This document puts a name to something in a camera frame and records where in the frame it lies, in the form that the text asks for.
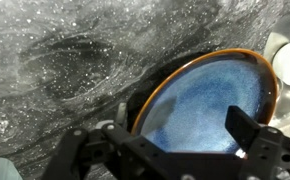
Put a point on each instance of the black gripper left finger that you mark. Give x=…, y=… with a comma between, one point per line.
x=71, y=150

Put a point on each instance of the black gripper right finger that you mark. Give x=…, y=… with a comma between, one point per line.
x=268, y=150

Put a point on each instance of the blue plate with orange rim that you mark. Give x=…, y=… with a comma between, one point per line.
x=205, y=100

